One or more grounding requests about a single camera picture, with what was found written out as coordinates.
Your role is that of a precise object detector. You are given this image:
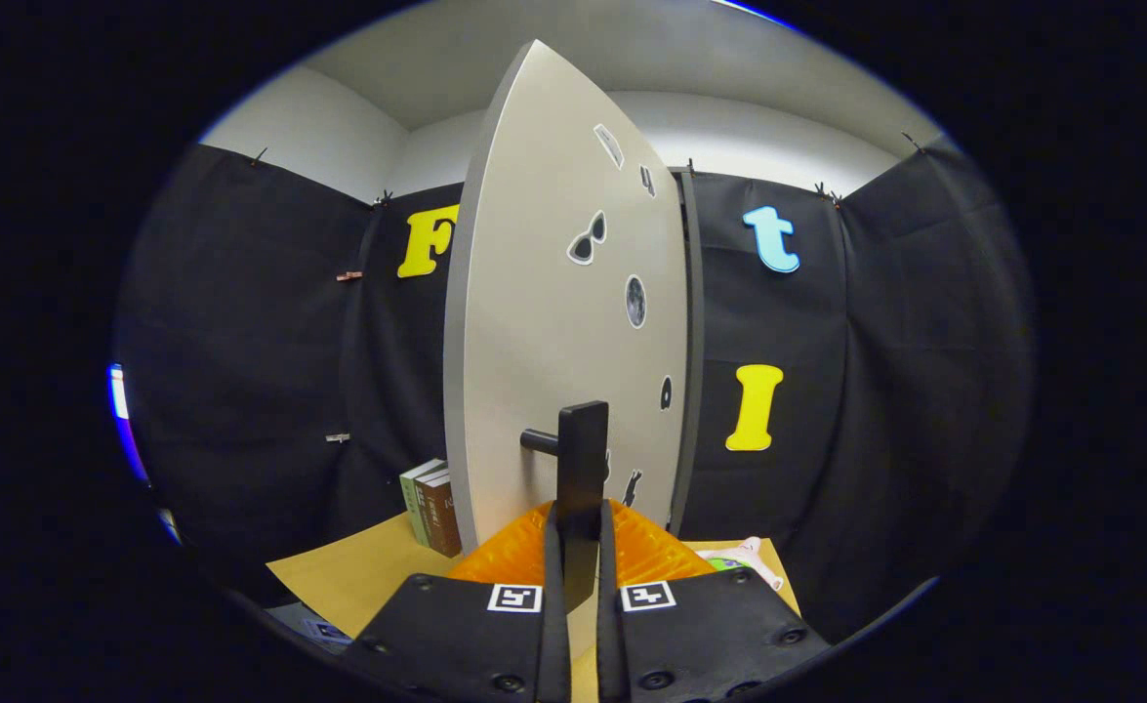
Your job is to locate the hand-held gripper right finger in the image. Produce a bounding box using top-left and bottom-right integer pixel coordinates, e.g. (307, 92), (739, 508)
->
(594, 500), (833, 703)

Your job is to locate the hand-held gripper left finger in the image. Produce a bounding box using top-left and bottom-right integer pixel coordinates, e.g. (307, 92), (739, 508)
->
(339, 500), (574, 703)

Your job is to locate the white and green packet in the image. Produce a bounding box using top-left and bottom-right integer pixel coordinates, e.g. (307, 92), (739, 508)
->
(695, 535), (787, 592)

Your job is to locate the brown book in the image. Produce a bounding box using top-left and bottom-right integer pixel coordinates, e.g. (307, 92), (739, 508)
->
(415, 469), (439, 551)
(425, 474), (464, 558)

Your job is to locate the green book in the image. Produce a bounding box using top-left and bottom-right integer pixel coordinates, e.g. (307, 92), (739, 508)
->
(400, 459), (447, 548)

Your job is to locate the black backdrop cloth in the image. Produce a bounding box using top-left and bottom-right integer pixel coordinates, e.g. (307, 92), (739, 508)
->
(112, 132), (1038, 645)

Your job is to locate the long ceiling light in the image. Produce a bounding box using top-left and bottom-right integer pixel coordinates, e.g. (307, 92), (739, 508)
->
(710, 0), (794, 28)

